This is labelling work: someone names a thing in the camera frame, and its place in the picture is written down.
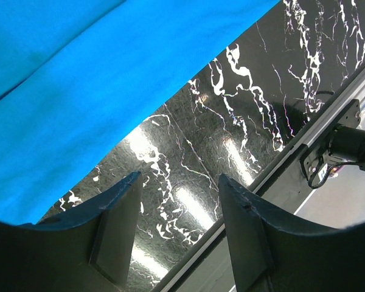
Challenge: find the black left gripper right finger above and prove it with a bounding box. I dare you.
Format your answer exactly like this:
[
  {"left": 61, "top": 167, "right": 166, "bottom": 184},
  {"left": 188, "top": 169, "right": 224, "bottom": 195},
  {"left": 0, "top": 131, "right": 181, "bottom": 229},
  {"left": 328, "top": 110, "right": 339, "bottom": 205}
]
[{"left": 218, "top": 175, "right": 365, "bottom": 291}]

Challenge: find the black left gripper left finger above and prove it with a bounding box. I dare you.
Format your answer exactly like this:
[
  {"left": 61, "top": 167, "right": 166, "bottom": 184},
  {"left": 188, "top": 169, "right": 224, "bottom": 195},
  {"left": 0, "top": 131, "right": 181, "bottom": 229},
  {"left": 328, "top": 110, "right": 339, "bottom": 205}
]
[{"left": 0, "top": 172, "right": 143, "bottom": 291}]

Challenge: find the blue t shirt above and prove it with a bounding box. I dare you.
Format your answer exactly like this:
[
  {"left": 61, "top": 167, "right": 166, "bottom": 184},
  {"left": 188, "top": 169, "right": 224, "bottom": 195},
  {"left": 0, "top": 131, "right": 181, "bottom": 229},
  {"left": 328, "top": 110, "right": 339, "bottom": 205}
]
[{"left": 0, "top": 1, "right": 276, "bottom": 224}]

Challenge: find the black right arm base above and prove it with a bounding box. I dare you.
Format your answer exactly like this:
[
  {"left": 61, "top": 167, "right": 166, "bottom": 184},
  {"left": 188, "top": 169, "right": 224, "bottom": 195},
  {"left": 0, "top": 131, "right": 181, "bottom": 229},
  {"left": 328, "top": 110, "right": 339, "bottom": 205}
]
[{"left": 300, "top": 99, "right": 365, "bottom": 189}]

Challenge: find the aluminium frame rail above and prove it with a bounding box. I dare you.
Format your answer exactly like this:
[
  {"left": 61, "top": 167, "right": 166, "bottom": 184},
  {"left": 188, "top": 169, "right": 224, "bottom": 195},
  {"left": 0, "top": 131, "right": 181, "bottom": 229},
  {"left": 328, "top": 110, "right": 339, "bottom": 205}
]
[{"left": 250, "top": 65, "right": 365, "bottom": 199}]

